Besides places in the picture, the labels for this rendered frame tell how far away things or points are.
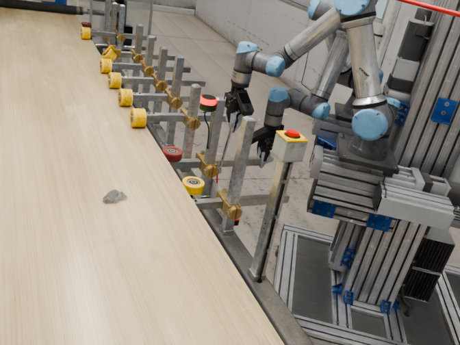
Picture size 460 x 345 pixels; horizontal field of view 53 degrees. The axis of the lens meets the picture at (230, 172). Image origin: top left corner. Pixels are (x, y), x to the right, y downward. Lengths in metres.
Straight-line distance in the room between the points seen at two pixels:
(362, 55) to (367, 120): 0.22
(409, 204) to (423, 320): 0.89
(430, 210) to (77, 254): 1.22
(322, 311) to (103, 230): 1.28
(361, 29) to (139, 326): 1.13
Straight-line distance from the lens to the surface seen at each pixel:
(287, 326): 1.46
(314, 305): 2.34
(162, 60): 2.45
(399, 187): 1.88
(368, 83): 1.65
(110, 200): 1.48
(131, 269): 1.23
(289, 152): 1.31
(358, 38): 1.64
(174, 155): 1.81
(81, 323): 1.10
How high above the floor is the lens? 1.69
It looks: 27 degrees down
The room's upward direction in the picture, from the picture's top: 11 degrees clockwise
